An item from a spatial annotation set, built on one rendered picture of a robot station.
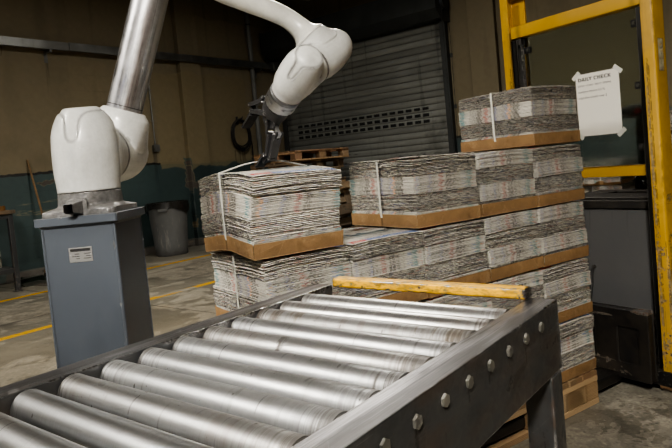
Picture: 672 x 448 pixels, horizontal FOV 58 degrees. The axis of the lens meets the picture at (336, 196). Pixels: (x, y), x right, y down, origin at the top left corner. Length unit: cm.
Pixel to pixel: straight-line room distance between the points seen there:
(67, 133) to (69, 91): 726
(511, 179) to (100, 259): 142
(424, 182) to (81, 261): 105
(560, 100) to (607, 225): 77
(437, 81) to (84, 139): 800
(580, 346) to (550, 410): 154
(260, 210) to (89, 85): 754
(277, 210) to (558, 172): 124
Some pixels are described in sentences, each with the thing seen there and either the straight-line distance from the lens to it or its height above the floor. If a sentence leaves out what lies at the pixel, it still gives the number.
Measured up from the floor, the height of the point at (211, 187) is 103.
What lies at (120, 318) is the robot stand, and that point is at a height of 74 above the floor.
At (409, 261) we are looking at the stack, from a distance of 195.
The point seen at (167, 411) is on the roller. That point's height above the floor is 80.
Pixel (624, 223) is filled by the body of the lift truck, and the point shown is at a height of 68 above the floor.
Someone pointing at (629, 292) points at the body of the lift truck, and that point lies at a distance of 308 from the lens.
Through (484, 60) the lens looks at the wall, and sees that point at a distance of 898.
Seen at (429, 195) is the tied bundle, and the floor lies 94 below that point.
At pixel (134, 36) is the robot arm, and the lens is 184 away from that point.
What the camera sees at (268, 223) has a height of 93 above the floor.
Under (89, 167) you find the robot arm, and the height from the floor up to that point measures 112.
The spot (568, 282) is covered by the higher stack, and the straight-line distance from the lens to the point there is 255.
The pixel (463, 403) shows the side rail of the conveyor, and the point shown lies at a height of 75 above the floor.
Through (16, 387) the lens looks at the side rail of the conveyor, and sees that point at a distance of 99.
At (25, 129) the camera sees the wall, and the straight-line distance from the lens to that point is 855.
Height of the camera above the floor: 107
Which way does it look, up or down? 3 degrees down
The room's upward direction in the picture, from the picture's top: 5 degrees counter-clockwise
